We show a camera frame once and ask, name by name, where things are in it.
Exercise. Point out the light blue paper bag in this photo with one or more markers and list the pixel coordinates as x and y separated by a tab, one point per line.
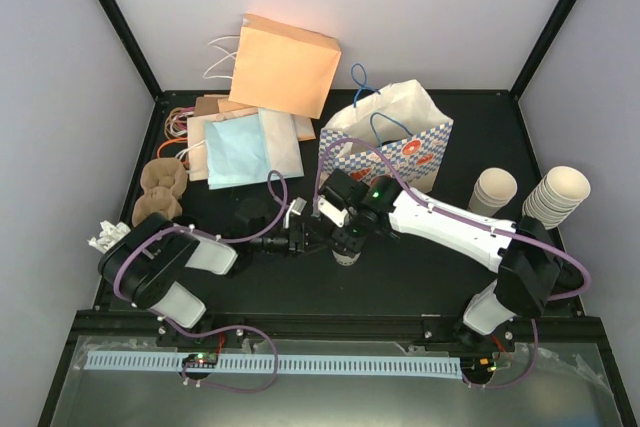
236	152

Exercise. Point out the brown pulp cup carrier stack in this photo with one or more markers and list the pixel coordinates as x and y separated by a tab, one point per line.
163	182

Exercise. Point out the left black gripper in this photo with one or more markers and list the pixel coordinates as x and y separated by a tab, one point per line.
297	238

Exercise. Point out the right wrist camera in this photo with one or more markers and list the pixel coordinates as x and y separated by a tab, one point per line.
338	217

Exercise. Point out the white paper bag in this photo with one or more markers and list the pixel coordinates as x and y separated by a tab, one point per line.
281	143

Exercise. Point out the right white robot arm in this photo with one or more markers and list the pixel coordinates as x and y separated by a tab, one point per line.
529	272

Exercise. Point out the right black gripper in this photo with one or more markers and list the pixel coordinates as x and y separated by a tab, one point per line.
348	246

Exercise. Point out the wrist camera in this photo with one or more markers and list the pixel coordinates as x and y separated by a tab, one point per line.
295	208
338	217

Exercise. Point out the beige kraft paper bag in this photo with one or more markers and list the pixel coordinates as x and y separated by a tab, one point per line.
196	148

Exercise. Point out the tall stack paper cups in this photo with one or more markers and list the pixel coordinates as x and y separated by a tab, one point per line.
557	196

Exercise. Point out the light blue cable duct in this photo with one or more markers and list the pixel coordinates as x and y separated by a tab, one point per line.
423	367

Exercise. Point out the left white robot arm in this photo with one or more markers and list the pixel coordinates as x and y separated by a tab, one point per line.
144	263

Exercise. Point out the blue checkered paper bag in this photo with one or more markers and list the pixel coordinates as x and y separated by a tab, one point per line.
399	121

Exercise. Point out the short stack paper cups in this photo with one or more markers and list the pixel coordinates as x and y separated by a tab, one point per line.
493	190

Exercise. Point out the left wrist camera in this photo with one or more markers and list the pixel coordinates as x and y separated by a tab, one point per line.
295	208

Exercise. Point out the brown flat paper bag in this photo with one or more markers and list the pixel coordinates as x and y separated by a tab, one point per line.
208	105

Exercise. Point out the orange paper bag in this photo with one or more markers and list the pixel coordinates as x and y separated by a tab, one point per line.
283	68

